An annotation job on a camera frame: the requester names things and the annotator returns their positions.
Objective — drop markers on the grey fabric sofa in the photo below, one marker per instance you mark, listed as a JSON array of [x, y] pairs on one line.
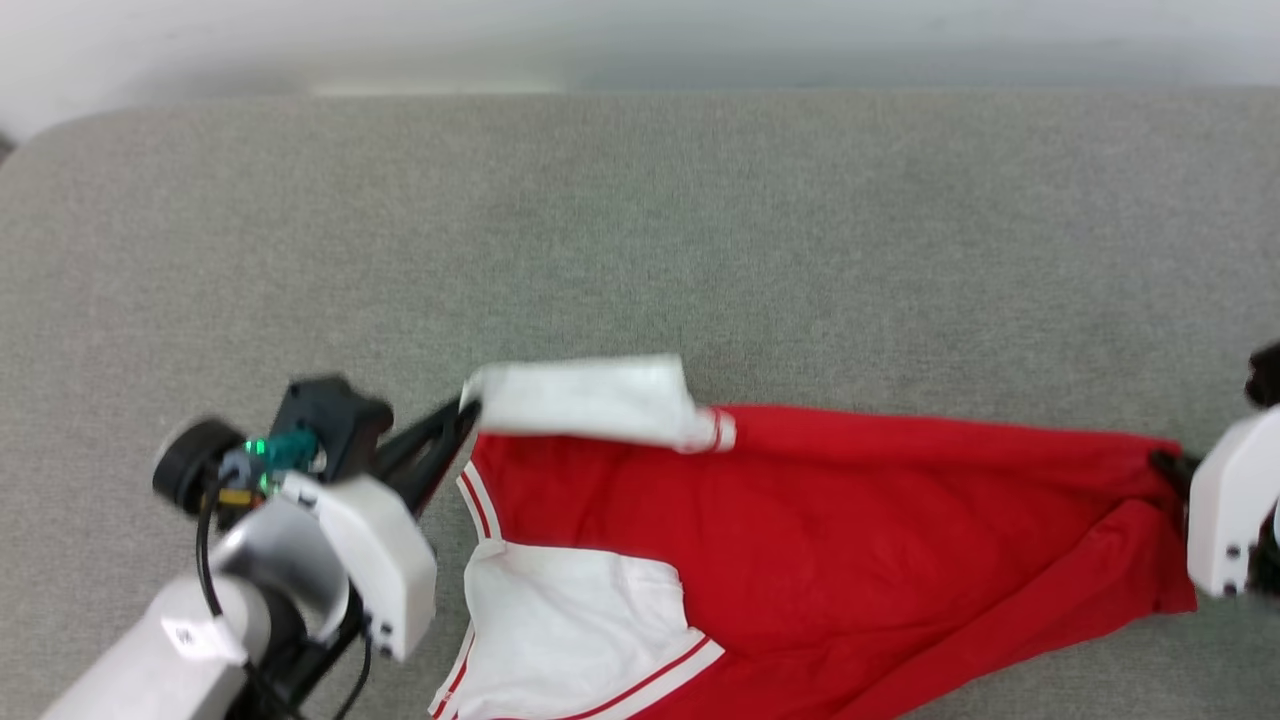
[[700, 230]]

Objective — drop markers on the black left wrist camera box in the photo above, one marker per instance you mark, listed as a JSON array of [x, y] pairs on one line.
[[330, 420]]

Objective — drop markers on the red and white garment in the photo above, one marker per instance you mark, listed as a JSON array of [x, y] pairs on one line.
[[850, 540]]

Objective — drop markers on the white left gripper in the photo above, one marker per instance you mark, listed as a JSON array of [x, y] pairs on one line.
[[375, 565]]

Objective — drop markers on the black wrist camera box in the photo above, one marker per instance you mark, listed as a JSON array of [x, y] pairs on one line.
[[1266, 375], [330, 420]]

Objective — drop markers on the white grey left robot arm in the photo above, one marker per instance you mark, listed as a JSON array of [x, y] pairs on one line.
[[200, 630]]

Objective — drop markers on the black round wrist cap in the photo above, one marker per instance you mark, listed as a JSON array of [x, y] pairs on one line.
[[192, 465]]

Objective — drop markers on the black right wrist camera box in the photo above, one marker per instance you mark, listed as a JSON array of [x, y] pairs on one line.
[[1266, 375]]

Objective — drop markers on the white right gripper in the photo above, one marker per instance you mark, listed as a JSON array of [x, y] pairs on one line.
[[1230, 500]]

